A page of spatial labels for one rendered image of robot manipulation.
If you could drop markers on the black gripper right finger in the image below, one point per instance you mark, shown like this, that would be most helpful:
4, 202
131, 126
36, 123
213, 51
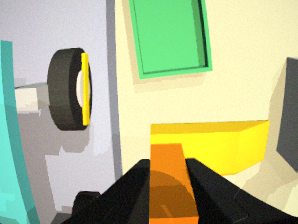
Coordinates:
221, 202

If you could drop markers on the yellow wedge chock with orange handle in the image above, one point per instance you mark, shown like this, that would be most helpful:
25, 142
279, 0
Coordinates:
227, 148

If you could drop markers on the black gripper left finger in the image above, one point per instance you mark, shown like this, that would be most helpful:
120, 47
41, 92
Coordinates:
124, 202

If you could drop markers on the green tray rim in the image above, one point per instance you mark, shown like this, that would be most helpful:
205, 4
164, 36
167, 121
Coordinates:
179, 71

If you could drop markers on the green tray floor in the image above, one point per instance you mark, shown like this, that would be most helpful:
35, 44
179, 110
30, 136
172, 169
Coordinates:
170, 34

